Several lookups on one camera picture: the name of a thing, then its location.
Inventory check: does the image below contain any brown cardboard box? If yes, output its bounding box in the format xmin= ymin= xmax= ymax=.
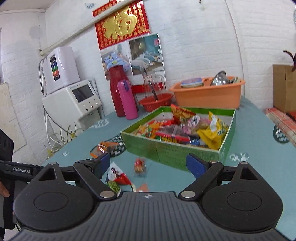
xmin=273 ymin=64 xmax=296 ymax=113

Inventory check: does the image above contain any orange green snack bag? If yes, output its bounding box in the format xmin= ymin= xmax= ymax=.
xmin=135 ymin=120 xmax=162 ymax=139

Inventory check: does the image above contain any green cardboard box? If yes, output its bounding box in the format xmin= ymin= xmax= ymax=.
xmin=121 ymin=105 xmax=236 ymax=170

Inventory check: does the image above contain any orange clear snack pack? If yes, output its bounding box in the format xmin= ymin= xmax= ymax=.
xmin=90 ymin=141 xmax=118 ymax=158

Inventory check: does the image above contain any orange plastic basin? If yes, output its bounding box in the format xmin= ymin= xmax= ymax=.
xmin=170 ymin=77 xmax=245 ymax=109

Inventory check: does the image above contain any red gold fu poster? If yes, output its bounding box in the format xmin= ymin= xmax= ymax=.
xmin=95 ymin=1 xmax=151 ymax=50

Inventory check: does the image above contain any steel bowl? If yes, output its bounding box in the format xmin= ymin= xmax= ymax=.
xmin=210 ymin=71 xmax=230 ymax=86

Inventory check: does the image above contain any blue lidded bowl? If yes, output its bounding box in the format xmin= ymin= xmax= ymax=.
xmin=180 ymin=78 xmax=204 ymax=88

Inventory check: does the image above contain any red checkered snack pack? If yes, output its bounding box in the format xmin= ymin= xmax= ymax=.
xmin=159 ymin=120 xmax=176 ymax=128

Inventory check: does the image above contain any white water dispenser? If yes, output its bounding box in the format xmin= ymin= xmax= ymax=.
xmin=42 ymin=79 xmax=102 ymax=142

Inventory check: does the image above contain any dark red plant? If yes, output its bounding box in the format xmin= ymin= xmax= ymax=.
xmin=283 ymin=50 xmax=296 ymax=72

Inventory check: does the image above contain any clear red-edged dates bag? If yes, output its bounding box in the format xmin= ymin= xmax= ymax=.
xmin=156 ymin=125 xmax=190 ymax=143

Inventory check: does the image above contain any pink thermos bottle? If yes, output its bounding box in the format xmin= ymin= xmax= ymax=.
xmin=117 ymin=80 xmax=138 ymax=120

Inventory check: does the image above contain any small blue snack pack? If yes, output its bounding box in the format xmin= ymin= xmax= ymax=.
xmin=190 ymin=138 xmax=201 ymax=146

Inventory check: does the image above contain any plaid cloth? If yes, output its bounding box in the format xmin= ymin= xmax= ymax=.
xmin=265 ymin=108 xmax=295 ymax=147

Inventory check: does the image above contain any red thermos jug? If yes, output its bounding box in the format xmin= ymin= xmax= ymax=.
xmin=109 ymin=65 xmax=129 ymax=117

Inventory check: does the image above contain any green pea snack bag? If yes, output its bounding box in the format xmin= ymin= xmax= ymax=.
xmin=106 ymin=180 xmax=121 ymax=196

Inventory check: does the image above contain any dark blue white snack pack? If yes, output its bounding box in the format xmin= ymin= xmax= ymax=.
xmin=106 ymin=162 xmax=132 ymax=185

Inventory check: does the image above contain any white water purifier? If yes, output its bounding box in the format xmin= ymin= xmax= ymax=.
xmin=43 ymin=46 xmax=80 ymax=94

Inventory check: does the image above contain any person left hand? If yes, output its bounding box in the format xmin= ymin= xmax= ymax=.
xmin=0 ymin=182 xmax=10 ymax=197

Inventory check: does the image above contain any small red wrapped candy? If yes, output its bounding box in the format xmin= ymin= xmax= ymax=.
xmin=133 ymin=157 xmax=146 ymax=175

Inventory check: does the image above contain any yellow chips bag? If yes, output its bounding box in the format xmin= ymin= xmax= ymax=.
xmin=197 ymin=112 xmax=229 ymax=150

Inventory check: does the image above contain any bedding poster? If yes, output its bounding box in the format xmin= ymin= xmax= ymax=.
xmin=100 ymin=34 xmax=166 ymax=83

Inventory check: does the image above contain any glass pitcher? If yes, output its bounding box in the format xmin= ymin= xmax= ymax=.
xmin=144 ymin=73 xmax=165 ymax=101

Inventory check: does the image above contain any red plastic basket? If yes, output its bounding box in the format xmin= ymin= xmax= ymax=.
xmin=139 ymin=92 xmax=173 ymax=113

